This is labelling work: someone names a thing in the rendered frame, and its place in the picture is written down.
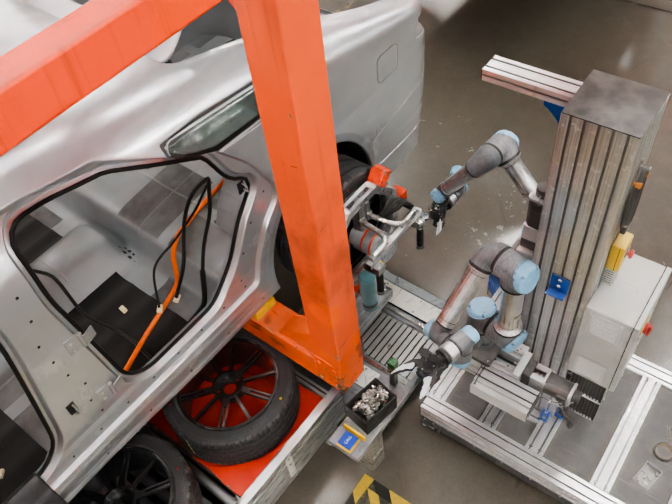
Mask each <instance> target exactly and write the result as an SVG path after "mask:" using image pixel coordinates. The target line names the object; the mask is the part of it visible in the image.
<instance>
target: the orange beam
mask: <svg viewBox="0 0 672 504"><path fill-rule="evenodd" d="M221 1H223V0H90V1H89V2H87V3H85V4H84V5H82V6H81V7H79V8H77V9H76V10H74V11H73V12H71V13H69V14H68V15H66V16H65V17H63V18H61V19H60V20H58V21H57V22H55V23H53V24H52V25H50V26H48V27H47V28H45V29H44V30H42V31H40V32H39V33H37V34H36V35H34V36H32V37H31V38H29V39H28V40H26V41H24V42H23V43H21V44H20V45H18V46H16V47H15V48H13V49H12V50H10V51H8V52H7V53H5V54H4V55H2V56H0V157H1V156H2V155H4V154H5V153H7V152H8V151H9V150H11V149H12V148H14V147H15V146H17V145H18V144H19V143H21V142H22V141H24V140H25V139H27V138H28V137H29V136H31V135H32V134H34V133H35V132H37V131H38V130H39V129H41V128H42V127H44V126H45V125H46V124H48V123H49V122H51V121H52V120H54V119H55V118H56V117H58V116H59V115H61V114H62V113H64V112H65V111H66V110H68V109H69V108H71V107H72V106H73V105H75V104H76V103H78V102H79V101H81V100H82V99H83V98H85V97H86V96H88V95H89V94H91V93H92V92H93V91H95V90H96V89H98V88H99V87H100V86H102V85H103V84H105V83H106V82H108V81H109V80H110V79H112V78H113V77H115V76H116V75H118V74H119V73H120V72H122V71H123V70H125V69H126V68H127V67H129V66H130V65H132V64H133V63H135V62H136V61H137V60H139V59H140V58H142V57H143V56H145V55H146V54H147V53H149V52H150V51H152V50H153V49H154V48H156V47H157V46H159V45H160V44H162V43H163V42H164V41H166V40H167V39H169V38H170V37H172V36H173V35H174V34H176V33H177V32H179V31H180V30H181V29H183V28H184V27H186V26H187V25H189V24H190V23H191V22H193V21H194V20H196V19H197V18H198V17H200V16H201V15H203V14H204V13H206V12H207V11H208V10H210V9H211V8H213V7H214V6H216V5H217V4H218V3H220V2H221Z"/></svg>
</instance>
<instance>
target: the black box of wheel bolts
mask: <svg viewBox="0 0 672 504"><path fill-rule="evenodd" d="M345 406H346V411H347V416H348V417H349V418H350V419H351V420H352V421H353V422H354V423H355V424H356V425H357V426H358V427H359V428H361V429H362V430H363V431H364V432H365V433H366V434H367V435H368V434H369V433H370V432H372V431H373V430H374V429H375V428H376V427H377V426H378V425H379V424H380V423H381V422H382V421H383V420H384V419H385V418H386V417H387V416H388V415H390V414H391V413H392V412H393V411H394V410H395V409H396V408H397V395H395V394H394V393H393V392H392V391H391V390H390V389H389V388H387V387H386V386H385V385H384V384H383V383H382V382H380V381H379V380H378V379H377V378H376V377H375V378H374V379H373V380H372V381H371V382H370V383H369V384H368V385H366V386H365V387H364V388H363V389H362V390H361V391H360V392H359V393H358V394H356V395H355V396H354V397H353V398H352V399H351V400H350V401H349V402H348V403H347V404H345Z"/></svg>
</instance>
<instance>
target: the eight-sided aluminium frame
mask: <svg viewBox="0 0 672 504"><path fill-rule="evenodd" d="M374 194H380V195H383V208H384V206H385V203H386V201H387V199H388V197H389V196H390V195H397V189H395V188H393V187H391V186H389V185H386V187H380V186H379V185H377V184H374V183H372V182H370V181H366V182H365V183H364V184H362V186H361V187H360V188H359V189H358V190H357V191H356V192H355V193H354V194H353V195H352V196H351V197H350V198H349V199H348V201H347V202H346V203H345V204H344V211H345V219H346V227H347V228H348V225H349V223H350V220H351V219H352V217H353V216H354V215H355V214H356V213H357V212H358V211H359V209H360V208H362V207H363V206H364V205H365V203H366V202H367V201H368V200H370V198H371V197H372V196H373V195H374ZM359 198H360V199H359ZM358 199H359V200H358ZM357 200H358V201H357ZM356 201H357V202H356ZM355 202H356V203H355ZM354 203H355V204H354ZM353 204H354V205H353ZM389 216H390V219H389V220H392V221H397V220H398V215H397V211H396V212H395V213H393V214H391V215H389ZM386 227H387V225H386V224H383V223H381V226H380V228H379V229H381V230H383V231H385V230H386ZM394 227H395V226H390V225H388V228H387V230H386V232H387V233H389V234H390V236H391V234H392V232H393V229H394ZM368 257H369V255H367V254H366V256H365V257H364V258H363V259H362V260H361V261H360V262H359V263H358V264H357V265H356V267H355V268H354V269H353V270H352V276H353V284H354V286H357V285H358V284H359V278H358V275H359V274H358V273H359V272H360V271H362V270H364V268H363V267H364V266H363V262H364V261H365V260H366V259H367V258H368ZM356 274H358V275H356Z"/></svg>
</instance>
